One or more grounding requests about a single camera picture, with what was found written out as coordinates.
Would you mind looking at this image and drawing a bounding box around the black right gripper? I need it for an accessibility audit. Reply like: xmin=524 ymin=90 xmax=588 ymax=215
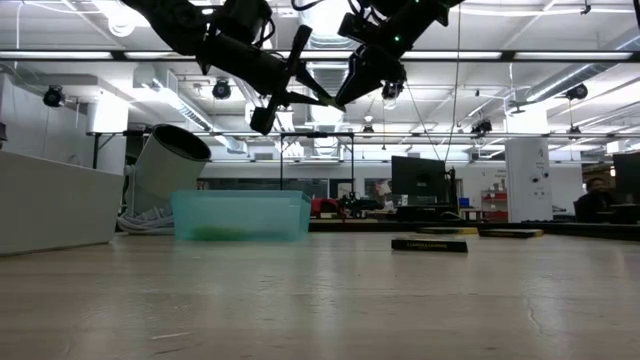
xmin=334 ymin=0 xmax=454 ymax=108

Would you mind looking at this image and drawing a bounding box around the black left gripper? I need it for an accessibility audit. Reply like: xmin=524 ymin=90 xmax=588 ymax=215
xmin=197 ymin=23 xmax=336 ymax=137

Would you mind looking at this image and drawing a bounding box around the green eraser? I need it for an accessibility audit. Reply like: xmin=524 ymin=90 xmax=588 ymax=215
xmin=319 ymin=96 xmax=348 ymax=113

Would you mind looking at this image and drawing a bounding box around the yellow green crayon box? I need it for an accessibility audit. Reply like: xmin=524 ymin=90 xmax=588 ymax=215
xmin=390 ymin=236 xmax=470 ymax=254
xmin=478 ymin=228 xmax=546 ymax=240
xmin=414 ymin=226 xmax=480 ymax=237

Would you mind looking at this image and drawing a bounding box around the black computer monitor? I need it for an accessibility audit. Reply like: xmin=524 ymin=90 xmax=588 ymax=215
xmin=611 ymin=151 xmax=640 ymax=205
xmin=390 ymin=155 xmax=448 ymax=207

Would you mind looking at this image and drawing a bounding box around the teal translucent plastic bin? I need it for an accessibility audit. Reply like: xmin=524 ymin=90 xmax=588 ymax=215
xmin=170 ymin=188 xmax=313 ymax=245

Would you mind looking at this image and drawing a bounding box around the red shelf unit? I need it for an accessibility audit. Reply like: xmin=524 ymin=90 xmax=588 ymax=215
xmin=481 ymin=188 xmax=509 ymax=222

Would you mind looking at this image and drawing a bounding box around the white column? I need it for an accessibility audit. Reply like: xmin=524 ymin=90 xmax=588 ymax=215
xmin=503 ymin=135 xmax=555 ymax=224

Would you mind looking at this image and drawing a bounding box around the black overhead light bar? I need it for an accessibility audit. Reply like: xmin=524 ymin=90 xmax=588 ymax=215
xmin=0 ymin=48 xmax=640 ymax=64

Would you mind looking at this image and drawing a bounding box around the person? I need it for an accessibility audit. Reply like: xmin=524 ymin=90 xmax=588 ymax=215
xmin=572 ymin=176 xmax=621 ymax=225

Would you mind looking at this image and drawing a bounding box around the white translucent plastic bin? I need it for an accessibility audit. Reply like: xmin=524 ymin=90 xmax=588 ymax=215
xmin=0 ymin=150 xmax=126 ymax=258

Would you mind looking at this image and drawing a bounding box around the silver ceiling duct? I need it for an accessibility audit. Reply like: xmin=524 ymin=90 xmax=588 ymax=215
xmin=298 ymin=0 xmax=367 ymax=104

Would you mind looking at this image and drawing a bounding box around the distant black rig frame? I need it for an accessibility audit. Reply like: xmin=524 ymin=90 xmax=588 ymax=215
xmin=278 ymin=131 xmax=356 ymax=196

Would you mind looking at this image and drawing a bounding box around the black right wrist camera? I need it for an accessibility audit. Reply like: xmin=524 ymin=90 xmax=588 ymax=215
xmin=337 ymin=10 xmax=381 ymax=49

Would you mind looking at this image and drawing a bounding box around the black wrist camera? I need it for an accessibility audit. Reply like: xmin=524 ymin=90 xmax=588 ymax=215
xmin=214 ymin=0 xmax=276 ymax=49
xmin=337 ymin=10 xmax=381 ymax=49

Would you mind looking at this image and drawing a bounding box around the hanging cord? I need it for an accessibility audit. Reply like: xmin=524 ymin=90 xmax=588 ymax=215
xmin=443 ymin=0 xmax=462 ymax=164

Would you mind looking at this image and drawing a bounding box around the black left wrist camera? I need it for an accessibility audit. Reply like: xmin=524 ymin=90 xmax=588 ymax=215
xmin=214 ymin=0 xmax=276 ymax=49

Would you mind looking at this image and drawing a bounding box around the black aluminium table frame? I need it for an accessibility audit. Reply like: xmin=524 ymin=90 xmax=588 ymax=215
xmin=307 ymin=218 xmax=640 ymax=242

